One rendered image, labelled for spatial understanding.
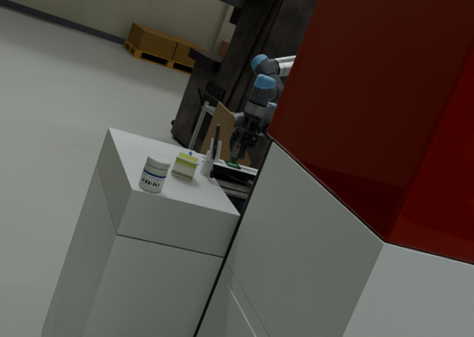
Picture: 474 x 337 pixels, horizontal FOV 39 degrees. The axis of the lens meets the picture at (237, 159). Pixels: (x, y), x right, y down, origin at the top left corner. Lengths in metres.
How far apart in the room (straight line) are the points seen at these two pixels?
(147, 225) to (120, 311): 0.29
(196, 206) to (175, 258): 0.18
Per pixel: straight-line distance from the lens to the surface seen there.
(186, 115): 6.73
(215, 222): 2.01
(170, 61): 11.89
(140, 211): 1.94
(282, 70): 2.67
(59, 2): 12.70
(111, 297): 2.06
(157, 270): 2.04
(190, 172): 2.16
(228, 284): 2.00
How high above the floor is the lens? 1.57
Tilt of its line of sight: 13 degrees down
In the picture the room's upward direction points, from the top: 21 degrees clockwise
